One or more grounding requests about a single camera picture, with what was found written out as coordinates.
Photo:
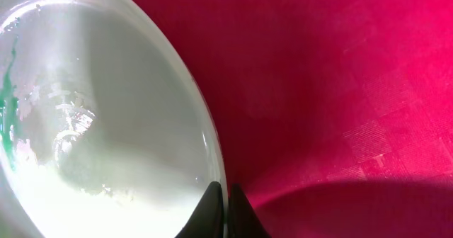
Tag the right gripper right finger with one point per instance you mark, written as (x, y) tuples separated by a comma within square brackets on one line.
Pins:
[(242, 219)]

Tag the cream white plate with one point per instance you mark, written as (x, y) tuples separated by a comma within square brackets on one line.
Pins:
[(104, 132)]

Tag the red plastic tray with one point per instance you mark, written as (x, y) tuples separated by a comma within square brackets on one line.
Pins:
[(334, 116)]

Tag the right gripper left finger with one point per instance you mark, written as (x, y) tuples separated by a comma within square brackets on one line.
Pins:
[(207, 219)]

